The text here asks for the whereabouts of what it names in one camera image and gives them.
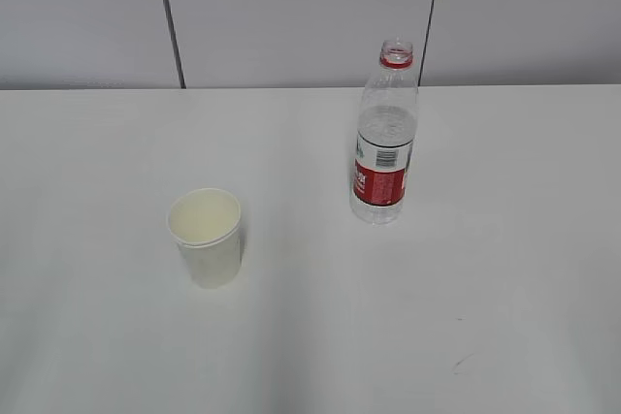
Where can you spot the clear water bottle red label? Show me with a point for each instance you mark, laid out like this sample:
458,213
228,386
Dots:
385,133

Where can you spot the white paper cup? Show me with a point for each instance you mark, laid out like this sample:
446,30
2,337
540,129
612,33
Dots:
206,227

